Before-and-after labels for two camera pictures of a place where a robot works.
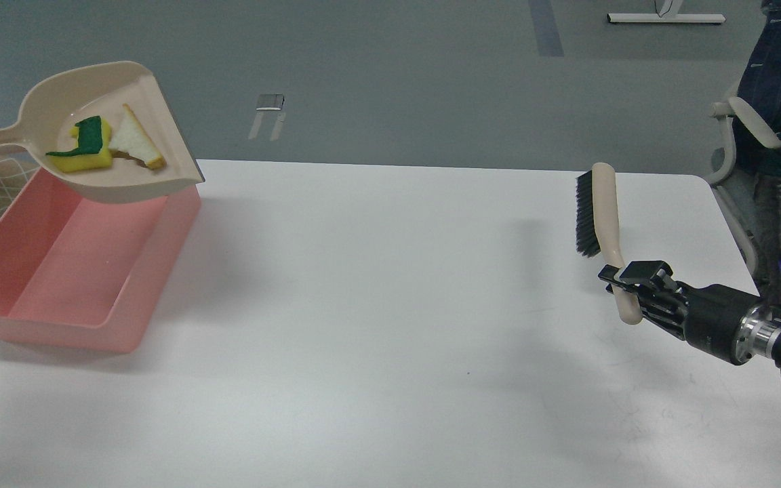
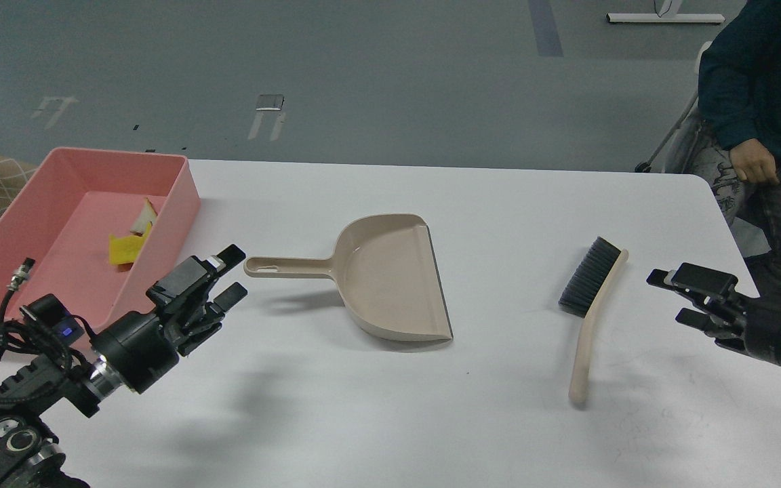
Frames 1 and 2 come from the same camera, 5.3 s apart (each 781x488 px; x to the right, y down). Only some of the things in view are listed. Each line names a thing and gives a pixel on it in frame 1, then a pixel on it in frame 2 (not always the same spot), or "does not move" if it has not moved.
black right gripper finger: [656, 275] -> [704, 285]
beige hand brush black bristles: [597, 228] -> [598, 270]
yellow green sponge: [92, 137] -> [124, 250]
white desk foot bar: [665, 18] does not move
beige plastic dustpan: [102, 134] -> [385, 268]
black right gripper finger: [665, 312] -> [718, 327]
